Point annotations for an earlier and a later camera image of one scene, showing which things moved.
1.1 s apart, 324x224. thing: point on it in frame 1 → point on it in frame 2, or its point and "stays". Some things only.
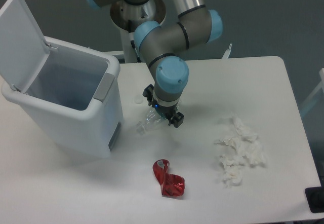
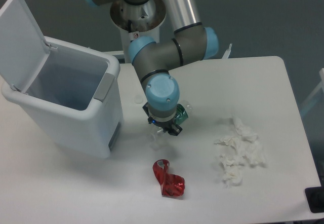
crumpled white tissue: [244, 147] stays
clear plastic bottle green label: [153, 119] → [158, 139]
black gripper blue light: [165, 112] → [164, 125]
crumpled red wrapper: [171, 185] stays
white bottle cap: [138, 100] stays
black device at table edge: [315, 197] stays
